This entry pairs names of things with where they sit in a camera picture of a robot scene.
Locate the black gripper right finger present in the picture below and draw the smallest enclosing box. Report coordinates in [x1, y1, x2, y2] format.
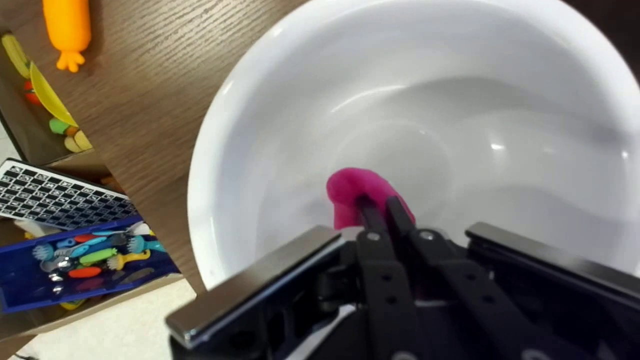
[388, 198, 584, 360]

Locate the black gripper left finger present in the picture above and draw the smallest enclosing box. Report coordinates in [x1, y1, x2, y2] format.
[356, 195, 420, 360]

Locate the pink beetroot plushie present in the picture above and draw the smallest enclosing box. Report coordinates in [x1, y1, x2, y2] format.
[327, 167, 414, 230]

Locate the white bowl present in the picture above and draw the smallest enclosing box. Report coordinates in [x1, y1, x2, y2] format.
[188, 0, 640, 284]

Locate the cardboard box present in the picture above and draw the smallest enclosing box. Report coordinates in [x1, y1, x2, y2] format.
[0, 31, 179, 342]

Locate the blue tray of toys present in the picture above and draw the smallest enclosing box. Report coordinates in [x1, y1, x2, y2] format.
[0, 215, 179, 311]

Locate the patterned black white board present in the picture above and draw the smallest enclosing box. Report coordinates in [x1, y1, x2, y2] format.
[0, 158, 137, 230]

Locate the orange handled fork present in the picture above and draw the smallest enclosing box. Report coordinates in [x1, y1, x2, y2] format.
[43, 0, 93, 71]

